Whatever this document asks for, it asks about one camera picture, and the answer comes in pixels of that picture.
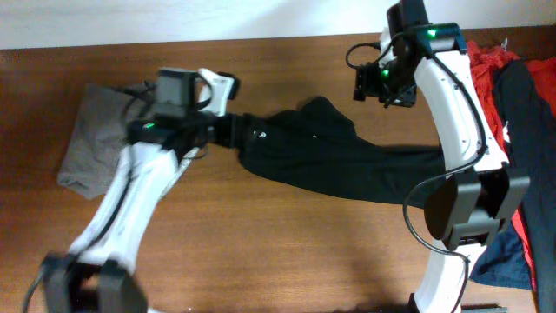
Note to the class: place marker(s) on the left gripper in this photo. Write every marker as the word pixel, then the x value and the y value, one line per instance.
pixel 226 136

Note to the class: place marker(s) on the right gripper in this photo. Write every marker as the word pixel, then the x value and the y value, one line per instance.
pixel 368 84

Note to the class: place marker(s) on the black t-shirt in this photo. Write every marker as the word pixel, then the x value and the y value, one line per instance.
pixel 316 148

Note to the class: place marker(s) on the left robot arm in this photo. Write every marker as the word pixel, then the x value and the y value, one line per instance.
pixel 96 275

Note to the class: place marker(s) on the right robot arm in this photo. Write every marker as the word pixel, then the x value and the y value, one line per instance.
pixel 479 191

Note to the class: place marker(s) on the red mesh garment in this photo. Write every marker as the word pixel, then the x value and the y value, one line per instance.
pixel 485 63

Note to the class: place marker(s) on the grey folded shorts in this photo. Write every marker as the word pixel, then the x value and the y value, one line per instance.
pixel 99 137

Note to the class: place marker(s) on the black garment in pile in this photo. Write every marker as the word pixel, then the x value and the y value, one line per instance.
pixel 531 128

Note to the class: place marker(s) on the navy blue garment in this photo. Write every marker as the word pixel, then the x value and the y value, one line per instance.
pixel 503 263

